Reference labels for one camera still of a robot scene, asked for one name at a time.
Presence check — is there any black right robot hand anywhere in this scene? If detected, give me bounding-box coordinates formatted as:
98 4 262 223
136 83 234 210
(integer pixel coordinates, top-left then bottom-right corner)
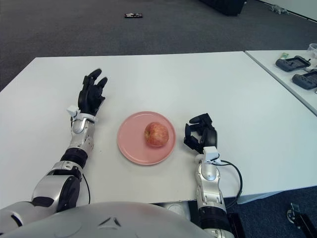
183 113 218 155

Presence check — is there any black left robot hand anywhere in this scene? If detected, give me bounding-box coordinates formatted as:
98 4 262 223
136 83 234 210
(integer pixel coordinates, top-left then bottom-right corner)
78 68 108 117

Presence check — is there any red yellow apple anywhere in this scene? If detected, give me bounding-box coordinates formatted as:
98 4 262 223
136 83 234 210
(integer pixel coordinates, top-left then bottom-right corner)
144 121 170 148

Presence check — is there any pink round plate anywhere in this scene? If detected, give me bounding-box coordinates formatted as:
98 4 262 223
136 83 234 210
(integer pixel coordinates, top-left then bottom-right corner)
117 111 177 166

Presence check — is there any dark grey handheld controller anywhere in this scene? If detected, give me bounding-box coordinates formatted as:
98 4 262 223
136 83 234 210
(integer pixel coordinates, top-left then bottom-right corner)
291 71 317 90
275 56 312 72

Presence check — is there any black stand with caster wheel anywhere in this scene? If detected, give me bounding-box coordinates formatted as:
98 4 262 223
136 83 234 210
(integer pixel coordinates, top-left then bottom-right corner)
286 202 317 238

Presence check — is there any silver robot torso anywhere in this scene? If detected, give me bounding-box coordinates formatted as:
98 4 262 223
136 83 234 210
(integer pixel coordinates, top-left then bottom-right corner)
0 202 211 238

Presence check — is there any black cabinet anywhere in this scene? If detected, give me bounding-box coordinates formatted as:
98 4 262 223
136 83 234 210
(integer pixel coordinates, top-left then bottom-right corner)
198 0 246 17

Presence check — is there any grey object on carpet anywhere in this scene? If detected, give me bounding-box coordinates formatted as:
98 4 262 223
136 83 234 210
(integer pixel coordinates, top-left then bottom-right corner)
269 4 289 14

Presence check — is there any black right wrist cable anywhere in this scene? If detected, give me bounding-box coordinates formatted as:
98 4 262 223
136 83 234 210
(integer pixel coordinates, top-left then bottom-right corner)
219 160 243 210

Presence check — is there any black base frame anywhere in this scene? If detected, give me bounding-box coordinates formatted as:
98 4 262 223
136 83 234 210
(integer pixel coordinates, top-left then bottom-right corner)
226 213 247 238

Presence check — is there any thin black elbow cable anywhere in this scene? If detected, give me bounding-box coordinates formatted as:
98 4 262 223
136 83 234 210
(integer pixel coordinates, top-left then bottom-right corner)
80 172 91 205

